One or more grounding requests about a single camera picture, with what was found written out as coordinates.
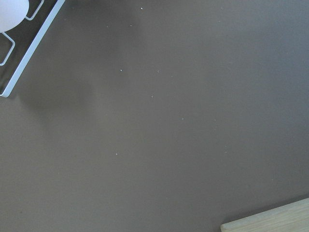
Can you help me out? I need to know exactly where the white plastic cup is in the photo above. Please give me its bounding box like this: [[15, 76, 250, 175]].
[[0, 0, 29, 32]]

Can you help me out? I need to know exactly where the white wire cup rack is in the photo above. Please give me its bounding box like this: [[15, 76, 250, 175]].
[[0, 0, 65, 98]]

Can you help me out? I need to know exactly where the bamboo cutting board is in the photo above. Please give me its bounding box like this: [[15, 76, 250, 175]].
[[220, 198, 309, 232]]

